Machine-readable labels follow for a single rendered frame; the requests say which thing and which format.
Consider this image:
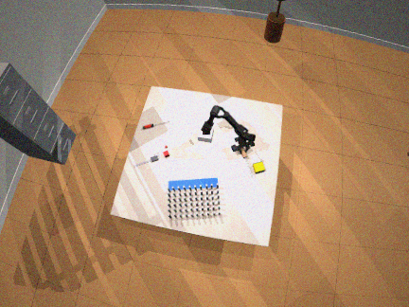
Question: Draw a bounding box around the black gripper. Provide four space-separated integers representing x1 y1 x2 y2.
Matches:
231 139 255 154

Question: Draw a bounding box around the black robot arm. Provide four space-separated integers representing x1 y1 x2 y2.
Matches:
201 105 256 144

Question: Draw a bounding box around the blue flat strip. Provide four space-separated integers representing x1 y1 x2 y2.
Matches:
168 178 218 190

